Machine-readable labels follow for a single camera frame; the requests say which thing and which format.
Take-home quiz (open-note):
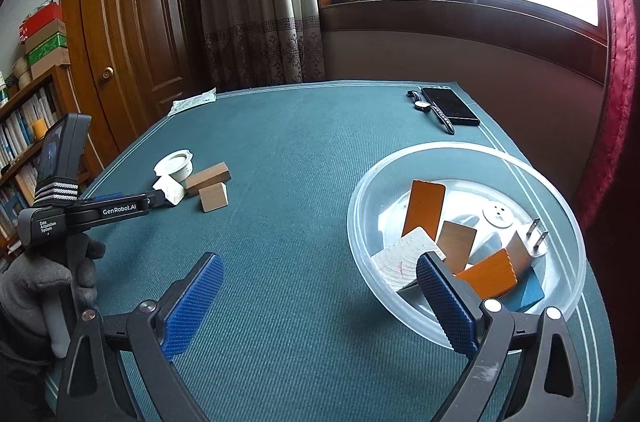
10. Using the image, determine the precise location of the blue wooden block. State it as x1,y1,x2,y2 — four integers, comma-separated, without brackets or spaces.
499,269,544,312

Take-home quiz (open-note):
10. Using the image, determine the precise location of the brown wooden door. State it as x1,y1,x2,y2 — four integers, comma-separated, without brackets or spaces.
62,0,206,156

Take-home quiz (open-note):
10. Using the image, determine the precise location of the grey white wedge block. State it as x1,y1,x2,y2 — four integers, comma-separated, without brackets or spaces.
153,174,186,207

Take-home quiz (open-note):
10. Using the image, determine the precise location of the tan wooden square block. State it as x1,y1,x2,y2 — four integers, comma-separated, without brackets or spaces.
198,183,229,213

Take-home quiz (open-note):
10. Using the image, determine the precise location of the red cardboard box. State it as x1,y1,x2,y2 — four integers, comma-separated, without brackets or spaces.
18,1,63,43

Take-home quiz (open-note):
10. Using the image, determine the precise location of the orange wooden block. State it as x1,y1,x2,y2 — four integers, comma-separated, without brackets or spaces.
401,179,446,240
456,249,518,300

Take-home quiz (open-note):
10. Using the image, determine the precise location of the white paper packet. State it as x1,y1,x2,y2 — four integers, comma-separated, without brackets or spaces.
167,89,217,117

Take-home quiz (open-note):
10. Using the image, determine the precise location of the white USB wall charger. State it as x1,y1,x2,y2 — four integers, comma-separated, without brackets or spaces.
506,217,548,278

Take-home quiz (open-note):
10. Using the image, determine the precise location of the red curtain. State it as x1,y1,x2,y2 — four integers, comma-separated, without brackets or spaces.
574,0,639,231

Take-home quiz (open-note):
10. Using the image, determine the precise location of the grey gloved left hand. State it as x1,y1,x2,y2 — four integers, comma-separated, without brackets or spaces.
1,234,105,359

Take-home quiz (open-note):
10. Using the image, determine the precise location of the black smartphone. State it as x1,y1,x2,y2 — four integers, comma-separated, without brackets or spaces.
421,86,480,127

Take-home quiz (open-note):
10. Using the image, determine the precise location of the green cardboard box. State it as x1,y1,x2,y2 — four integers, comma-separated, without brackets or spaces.
27,32,67,66

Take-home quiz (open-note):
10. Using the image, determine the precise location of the white round plastic cap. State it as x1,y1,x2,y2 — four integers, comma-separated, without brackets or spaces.
154,149,193,182

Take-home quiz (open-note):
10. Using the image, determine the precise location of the dark brown wooden block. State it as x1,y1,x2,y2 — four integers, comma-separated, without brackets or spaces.
184,162,231,196

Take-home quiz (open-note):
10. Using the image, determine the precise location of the clear plastic bowl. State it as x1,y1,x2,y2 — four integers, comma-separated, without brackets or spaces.
347,142,586,347

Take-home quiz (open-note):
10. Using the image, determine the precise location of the wooden bookshelf with books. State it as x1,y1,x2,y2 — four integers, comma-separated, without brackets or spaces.
1,66,78,260

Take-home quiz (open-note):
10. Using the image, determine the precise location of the light wooden cube block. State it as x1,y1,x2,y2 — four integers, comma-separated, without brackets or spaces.
436,221,476,275

